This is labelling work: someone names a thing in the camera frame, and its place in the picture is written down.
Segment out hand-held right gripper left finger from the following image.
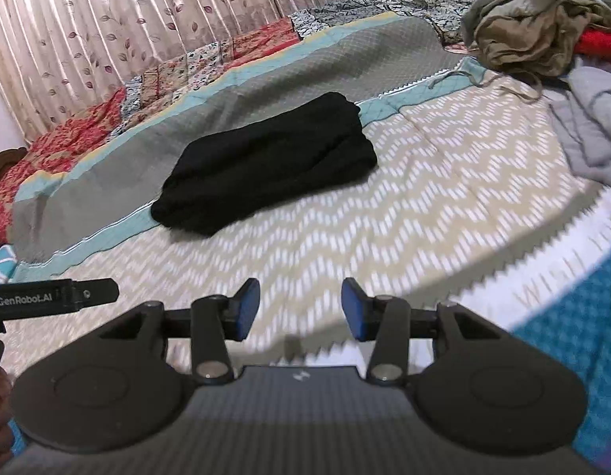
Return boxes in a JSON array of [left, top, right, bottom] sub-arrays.
[[94, 278, 261, 387]]

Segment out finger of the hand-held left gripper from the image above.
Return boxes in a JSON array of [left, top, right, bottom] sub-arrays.
[[71, 278, 121, 310]]

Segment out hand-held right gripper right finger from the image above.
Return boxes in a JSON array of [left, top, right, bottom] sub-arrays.
[[340, 278, 510, 387]]

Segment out black pants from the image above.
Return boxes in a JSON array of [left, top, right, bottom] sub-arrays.
[[150, 91, 378, 238]]

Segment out teal white-lined cloth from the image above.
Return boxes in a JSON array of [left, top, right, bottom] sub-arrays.
[[0, 244, 20, 285]]

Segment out brown cloth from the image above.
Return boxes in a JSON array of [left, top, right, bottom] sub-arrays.
[[0, 147, 29, 195]]

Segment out teal diamond-pattern bed sheet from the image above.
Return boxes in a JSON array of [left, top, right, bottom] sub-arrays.
[[510, 255, 611, 467]]

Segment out pink leaf-print curtain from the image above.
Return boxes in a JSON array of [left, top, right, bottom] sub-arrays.
[[0, 0, 372, 145]]

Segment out grey cloth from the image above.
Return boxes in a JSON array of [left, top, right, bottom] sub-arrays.
[[547, 63, 611, 188]]

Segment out olive clothes pile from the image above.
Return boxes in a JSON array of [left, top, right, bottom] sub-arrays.
[[460, 0, 605, 105]]

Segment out red cloth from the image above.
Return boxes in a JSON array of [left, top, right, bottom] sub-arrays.
[[573, 27, 611, 61]]

